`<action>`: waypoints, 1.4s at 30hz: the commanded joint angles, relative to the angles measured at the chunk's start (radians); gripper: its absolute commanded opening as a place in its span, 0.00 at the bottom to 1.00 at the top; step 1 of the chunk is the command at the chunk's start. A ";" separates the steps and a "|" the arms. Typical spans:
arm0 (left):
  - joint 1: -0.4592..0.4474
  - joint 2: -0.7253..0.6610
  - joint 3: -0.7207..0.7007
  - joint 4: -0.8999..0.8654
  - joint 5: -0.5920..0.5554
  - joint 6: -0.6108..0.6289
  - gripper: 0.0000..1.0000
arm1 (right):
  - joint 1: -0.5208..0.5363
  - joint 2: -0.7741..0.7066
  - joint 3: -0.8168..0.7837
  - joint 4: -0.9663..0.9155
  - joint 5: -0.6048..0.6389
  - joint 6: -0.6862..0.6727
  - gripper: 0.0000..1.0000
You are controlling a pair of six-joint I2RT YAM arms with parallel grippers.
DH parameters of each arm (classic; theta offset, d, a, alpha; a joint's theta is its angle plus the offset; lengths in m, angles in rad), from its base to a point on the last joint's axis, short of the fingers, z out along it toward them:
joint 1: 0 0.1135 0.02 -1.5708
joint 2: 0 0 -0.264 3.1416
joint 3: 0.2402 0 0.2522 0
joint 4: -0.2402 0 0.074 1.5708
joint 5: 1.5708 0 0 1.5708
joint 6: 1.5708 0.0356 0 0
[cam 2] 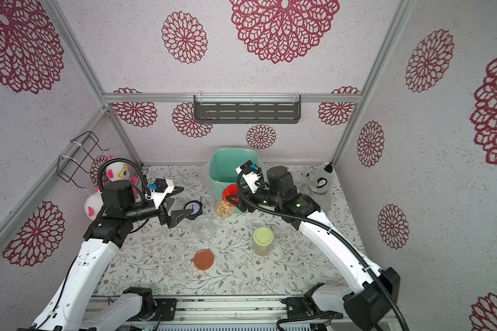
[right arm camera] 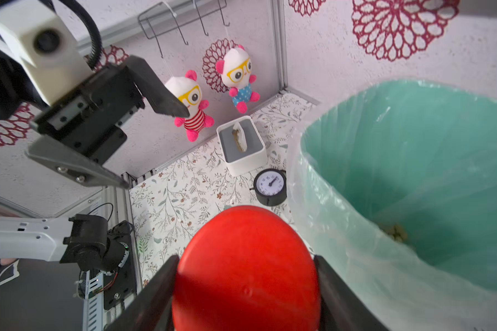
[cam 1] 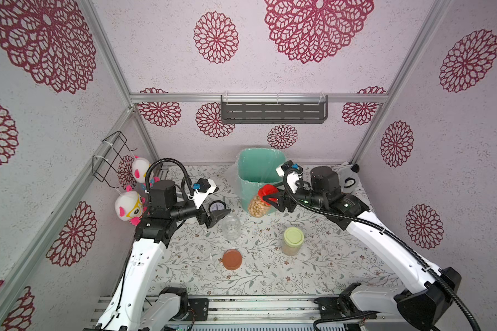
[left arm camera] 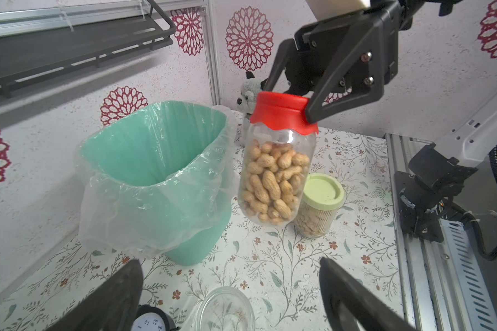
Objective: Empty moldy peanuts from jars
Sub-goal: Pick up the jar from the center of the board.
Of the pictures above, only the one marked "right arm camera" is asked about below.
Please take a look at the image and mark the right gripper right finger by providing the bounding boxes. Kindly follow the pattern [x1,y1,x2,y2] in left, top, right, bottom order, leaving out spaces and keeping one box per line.
[314,255,388,331]

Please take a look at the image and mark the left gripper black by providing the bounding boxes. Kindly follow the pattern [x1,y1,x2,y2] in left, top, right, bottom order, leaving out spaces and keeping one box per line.
[26,56,190,190]

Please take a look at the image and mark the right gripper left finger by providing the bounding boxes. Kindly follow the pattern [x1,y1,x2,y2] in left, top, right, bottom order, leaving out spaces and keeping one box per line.
[106,255,179,330]

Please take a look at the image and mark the red jar lid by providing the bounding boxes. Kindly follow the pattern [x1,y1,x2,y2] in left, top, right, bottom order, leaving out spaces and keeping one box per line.
[173,205,321,330]

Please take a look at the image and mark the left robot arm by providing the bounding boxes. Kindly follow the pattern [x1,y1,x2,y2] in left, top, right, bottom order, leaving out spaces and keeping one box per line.
[0,1,189,272]

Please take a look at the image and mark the plush toy red striped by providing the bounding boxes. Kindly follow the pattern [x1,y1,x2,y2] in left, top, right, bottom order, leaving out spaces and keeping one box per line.
[165,70,215,142]

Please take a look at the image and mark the white tissue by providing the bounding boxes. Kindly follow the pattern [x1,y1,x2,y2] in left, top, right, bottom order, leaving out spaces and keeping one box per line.
[231,122,248,153]

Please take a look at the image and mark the green trash bin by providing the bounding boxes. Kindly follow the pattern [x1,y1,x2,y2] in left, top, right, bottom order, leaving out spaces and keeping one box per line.
[300,79,497,292]

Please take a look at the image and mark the plush toy blue dotted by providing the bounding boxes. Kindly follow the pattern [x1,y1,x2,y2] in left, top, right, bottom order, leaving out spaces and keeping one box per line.
[215,45,260,114]

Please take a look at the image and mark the black alarm clock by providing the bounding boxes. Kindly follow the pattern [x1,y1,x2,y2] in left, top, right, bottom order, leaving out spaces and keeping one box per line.
[251,168,287,207]

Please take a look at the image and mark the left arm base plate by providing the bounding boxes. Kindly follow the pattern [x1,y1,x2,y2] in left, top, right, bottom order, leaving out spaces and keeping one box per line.
[76,221,137,312]

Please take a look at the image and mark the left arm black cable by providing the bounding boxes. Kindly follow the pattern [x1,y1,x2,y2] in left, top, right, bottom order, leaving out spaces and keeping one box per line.
[57,0,104,69]

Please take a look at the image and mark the black wire wall rack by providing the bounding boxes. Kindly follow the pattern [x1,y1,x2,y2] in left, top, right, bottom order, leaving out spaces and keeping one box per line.
[137,0,230,59]

